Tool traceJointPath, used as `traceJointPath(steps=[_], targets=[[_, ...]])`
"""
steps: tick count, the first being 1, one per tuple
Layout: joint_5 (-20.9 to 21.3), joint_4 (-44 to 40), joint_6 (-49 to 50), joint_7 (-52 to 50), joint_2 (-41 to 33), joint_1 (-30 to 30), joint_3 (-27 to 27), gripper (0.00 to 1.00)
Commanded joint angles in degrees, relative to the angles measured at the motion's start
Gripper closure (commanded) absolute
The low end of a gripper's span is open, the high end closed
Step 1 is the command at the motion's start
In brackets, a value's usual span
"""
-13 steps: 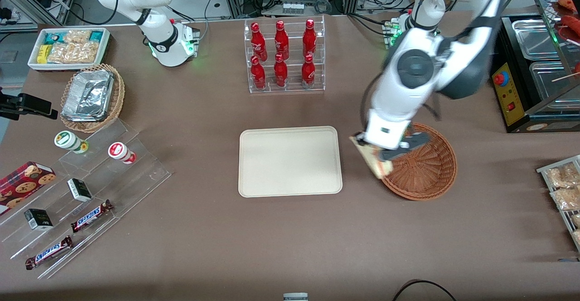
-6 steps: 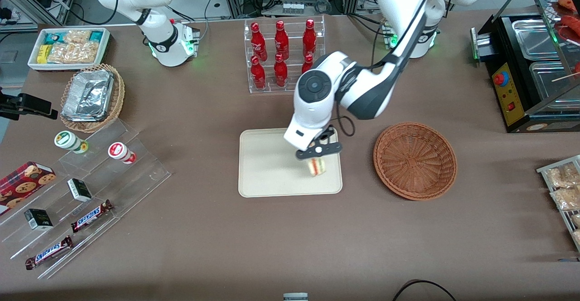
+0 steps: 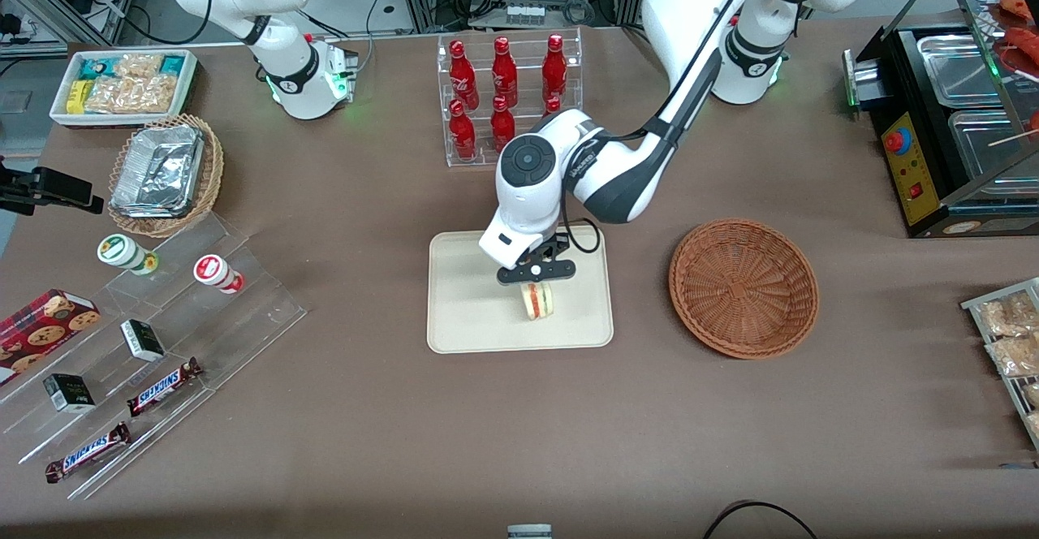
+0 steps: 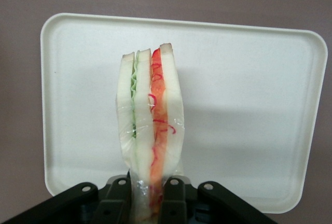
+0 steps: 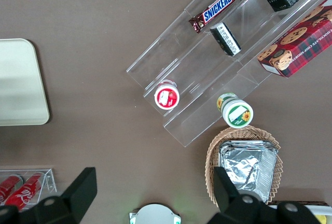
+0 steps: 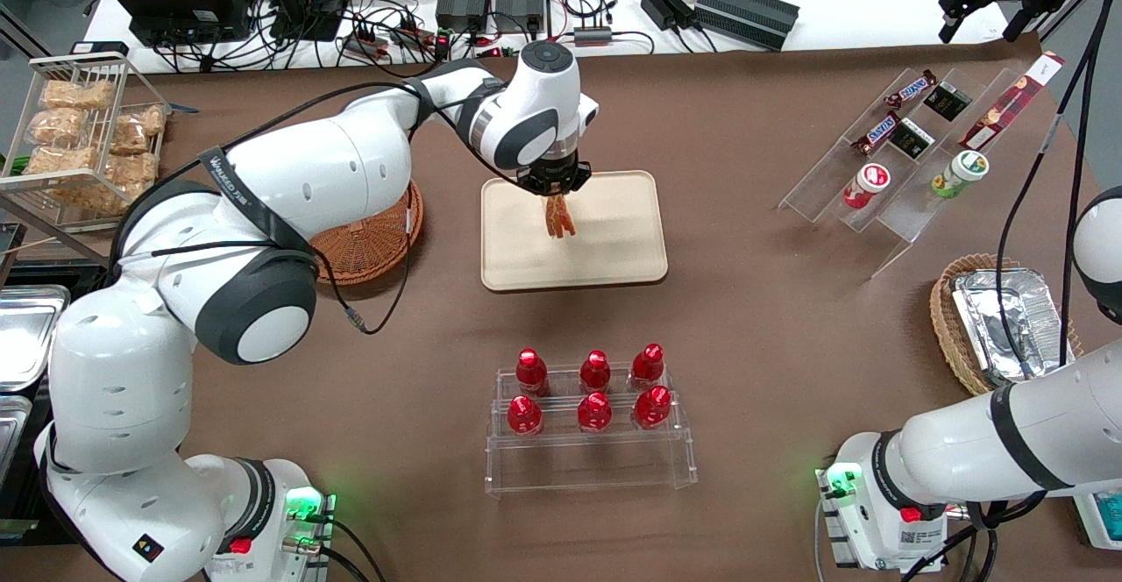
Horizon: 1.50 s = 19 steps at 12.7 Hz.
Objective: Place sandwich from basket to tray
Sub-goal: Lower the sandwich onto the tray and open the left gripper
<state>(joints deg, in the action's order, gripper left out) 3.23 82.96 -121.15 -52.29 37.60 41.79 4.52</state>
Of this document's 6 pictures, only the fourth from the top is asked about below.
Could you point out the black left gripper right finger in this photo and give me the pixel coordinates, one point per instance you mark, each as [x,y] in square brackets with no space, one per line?
[220,206]

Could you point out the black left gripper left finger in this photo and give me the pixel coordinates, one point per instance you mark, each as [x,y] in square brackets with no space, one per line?
[77,206]

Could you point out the plastic-wrapped triangle sandwich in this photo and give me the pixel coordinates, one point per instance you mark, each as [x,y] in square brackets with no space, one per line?
[141,120]

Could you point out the white rectangular plastic tray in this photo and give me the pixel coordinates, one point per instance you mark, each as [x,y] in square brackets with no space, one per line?
[233,104]

